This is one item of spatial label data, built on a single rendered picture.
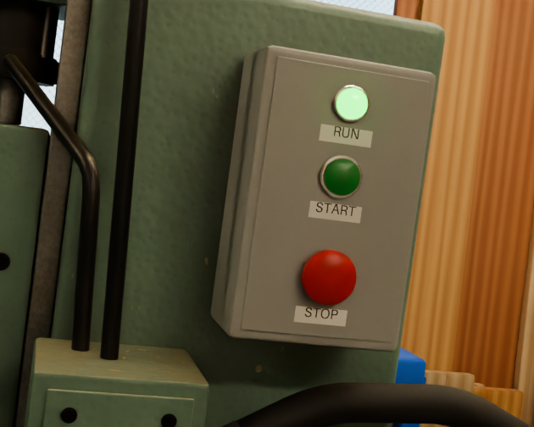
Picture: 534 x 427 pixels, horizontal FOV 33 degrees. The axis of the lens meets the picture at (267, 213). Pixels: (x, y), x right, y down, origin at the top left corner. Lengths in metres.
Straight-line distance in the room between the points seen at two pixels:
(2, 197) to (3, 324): 0.08
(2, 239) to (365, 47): 0.25
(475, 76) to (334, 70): 1.57
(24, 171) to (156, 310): 0.12
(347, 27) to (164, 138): 0.13
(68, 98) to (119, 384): 0.19
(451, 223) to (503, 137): 0.25
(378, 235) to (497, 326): 1.64
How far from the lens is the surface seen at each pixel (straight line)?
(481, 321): 2.11
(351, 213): 0.49
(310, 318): 0.49
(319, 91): 0.49
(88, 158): 0.51
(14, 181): 0.57
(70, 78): 0.56
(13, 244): 0.57
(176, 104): 0.53
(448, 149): 2.01
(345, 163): 0.48
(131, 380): 0.47
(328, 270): 0.48
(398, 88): 0.50
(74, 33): 0.57
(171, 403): 0.47
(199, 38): 0.54
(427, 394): 0.55
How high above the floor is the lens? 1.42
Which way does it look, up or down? 3 degrees down
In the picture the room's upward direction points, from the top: 8 degrees clockwise
